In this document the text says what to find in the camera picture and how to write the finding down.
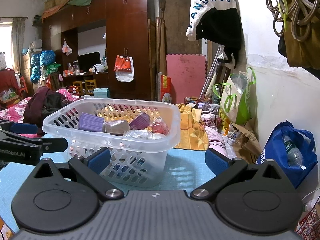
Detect pink floral bedding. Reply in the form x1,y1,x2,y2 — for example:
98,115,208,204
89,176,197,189
0,97,33,124

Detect brown wooden wardrobe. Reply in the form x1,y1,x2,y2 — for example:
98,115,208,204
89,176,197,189
41,0,157,102

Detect light purple box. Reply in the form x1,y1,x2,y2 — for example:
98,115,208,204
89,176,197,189
78,112,105,132

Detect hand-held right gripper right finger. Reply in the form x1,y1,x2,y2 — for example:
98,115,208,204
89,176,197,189
190,148,284,202

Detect small dark purple box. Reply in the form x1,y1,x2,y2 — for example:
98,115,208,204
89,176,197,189
129,112,152,130

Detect green white shopping bag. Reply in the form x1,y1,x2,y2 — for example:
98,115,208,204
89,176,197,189
212,67,257,125

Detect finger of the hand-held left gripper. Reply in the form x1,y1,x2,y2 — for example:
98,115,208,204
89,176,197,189
0,130,68,153
0,120,43,137

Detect brown hanging bag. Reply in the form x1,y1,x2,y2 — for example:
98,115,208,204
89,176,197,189
277,0,320,78

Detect wooden door board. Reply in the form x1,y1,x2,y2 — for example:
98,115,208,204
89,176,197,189
159,0,204,55

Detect pink foam mat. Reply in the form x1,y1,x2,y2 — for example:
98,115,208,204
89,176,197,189
166,54,207,104

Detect knotted white plastic bag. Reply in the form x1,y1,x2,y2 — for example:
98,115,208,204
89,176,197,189
92,57,108,74

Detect yellow blanket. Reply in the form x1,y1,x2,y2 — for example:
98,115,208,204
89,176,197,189
175,102,209,150

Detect metal crutches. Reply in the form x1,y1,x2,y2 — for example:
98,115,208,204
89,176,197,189
199,44,225,100

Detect clear plastic basket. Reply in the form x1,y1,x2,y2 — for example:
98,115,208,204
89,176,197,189
42,98,181,188

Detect red patterned cloth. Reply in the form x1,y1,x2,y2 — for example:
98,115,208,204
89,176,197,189
295,205,320,240

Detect blue fabric bag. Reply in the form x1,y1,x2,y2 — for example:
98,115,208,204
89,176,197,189
255,120,317,189

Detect red ball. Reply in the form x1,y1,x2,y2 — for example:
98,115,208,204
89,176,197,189
151,119,170,135

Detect brown box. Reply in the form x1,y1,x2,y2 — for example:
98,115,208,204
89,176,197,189
104,120,130,136

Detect stack of plastic cups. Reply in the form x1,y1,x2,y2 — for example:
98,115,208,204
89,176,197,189
122,129,167,140

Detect yellow green strap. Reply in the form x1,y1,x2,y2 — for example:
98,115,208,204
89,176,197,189
272,0,290,30

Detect yellow wooden stool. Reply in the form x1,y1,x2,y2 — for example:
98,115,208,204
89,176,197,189
85,79,97,94
72,81,83,95

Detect small white hanging bag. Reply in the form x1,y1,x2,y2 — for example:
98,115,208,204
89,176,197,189
62,39,73,56

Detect cardboard boxes on wardrobe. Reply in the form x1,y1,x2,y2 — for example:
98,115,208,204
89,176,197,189
44,0,68,10

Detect coiled hose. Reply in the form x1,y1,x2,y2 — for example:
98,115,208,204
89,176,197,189
266,0,319,40

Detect red yellow sack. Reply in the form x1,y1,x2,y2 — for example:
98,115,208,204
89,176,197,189
160,74,173,103

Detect clear plastic bottle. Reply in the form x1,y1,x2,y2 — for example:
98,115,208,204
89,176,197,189
282,136,304,168

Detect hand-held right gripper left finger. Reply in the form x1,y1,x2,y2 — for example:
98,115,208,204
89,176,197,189
32,147,125,202

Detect teal box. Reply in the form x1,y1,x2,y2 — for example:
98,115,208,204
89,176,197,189
93,88,110,98

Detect black television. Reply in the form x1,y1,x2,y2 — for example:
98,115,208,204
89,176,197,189
77,52,101,73

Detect blue patterned plastic bags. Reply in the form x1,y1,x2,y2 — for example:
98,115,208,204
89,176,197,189
30,50,56,83

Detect patterned window curtain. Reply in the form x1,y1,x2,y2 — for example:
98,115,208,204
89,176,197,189
11,17,27,73

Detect orange plastic bag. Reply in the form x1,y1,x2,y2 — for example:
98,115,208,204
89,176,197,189
114,55,132,72

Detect dark clothes pile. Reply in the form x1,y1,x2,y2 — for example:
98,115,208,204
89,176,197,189
24,86,73,128

